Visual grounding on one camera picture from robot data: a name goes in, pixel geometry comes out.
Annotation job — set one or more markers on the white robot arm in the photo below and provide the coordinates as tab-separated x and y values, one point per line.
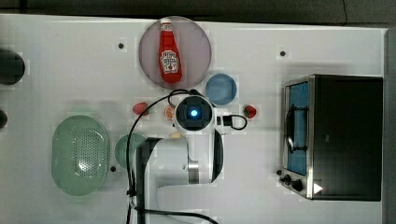
196	157

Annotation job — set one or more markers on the small red toy strawberry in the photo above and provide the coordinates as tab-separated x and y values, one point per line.
250	111

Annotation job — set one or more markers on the black and steel toaster oven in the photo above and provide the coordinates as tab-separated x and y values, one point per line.
332	137

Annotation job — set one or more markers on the green cup with handle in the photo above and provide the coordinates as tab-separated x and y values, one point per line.
120	148

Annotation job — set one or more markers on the large red toy strawberry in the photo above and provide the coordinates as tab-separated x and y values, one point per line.
141	109

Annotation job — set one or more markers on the blue round bowl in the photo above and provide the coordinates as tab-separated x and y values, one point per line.
221	89

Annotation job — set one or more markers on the green oval colander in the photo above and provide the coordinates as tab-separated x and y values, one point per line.
80	155

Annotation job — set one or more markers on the orange slice toy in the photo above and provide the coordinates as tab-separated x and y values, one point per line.
169	112

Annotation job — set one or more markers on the red plush ketchup bottle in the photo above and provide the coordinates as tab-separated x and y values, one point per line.
169	58

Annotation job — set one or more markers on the yellow plush peeled banana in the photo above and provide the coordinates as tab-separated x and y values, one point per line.
176	135

